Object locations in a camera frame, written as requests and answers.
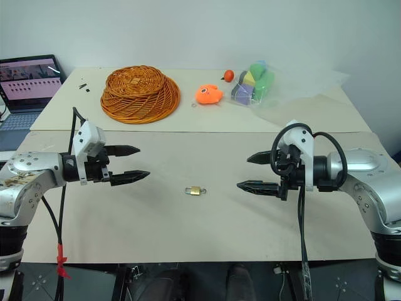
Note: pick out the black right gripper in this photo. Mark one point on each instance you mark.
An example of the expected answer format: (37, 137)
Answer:
(291, 178)

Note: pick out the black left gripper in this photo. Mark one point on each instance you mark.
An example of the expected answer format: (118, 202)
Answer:
(94, 171)

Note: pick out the small brass padlock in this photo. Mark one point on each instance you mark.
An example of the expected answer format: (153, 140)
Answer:
(195, 190)

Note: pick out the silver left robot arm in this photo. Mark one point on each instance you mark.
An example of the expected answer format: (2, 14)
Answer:
(28, 175)

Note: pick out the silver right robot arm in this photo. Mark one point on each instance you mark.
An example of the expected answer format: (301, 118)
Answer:
(366, 166)

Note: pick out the orange wicker basket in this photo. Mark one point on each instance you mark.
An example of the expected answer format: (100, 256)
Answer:
(141, 94)

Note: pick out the clear plastic bag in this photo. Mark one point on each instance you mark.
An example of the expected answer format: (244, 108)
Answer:
(282, 100)

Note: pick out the beige table board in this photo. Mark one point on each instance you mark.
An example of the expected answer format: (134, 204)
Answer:
(203, 120)
(188, 229)

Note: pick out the purple foam block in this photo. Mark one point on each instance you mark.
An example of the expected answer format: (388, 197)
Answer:
(242, 95)

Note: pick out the green foam block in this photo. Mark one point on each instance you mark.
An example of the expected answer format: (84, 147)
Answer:
(257, 71)
(264, 84)

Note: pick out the yellow foam block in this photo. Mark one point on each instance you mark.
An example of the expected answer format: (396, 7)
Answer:
(248, 80)

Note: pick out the orange fish plush toy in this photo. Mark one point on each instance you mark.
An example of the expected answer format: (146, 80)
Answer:
(208, 95)

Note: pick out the small orange fruit toy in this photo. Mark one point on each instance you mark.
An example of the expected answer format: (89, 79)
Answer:
(229, 76)

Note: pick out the blue foam block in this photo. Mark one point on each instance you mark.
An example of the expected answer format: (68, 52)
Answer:
(262, 62)

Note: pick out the dark rounded shape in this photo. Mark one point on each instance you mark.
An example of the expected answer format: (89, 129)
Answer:
(166, 285)
(238, 282)

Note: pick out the grey laptop computer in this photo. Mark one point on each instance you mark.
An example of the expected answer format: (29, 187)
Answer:
(28, 84)

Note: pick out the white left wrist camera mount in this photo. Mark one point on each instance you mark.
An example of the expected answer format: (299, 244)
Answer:
(89, 138)

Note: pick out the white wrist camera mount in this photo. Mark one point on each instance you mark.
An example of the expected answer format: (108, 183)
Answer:
(89, 138)
(300, 135)

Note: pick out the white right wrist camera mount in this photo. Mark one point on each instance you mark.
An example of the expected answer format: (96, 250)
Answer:
(300, 135)

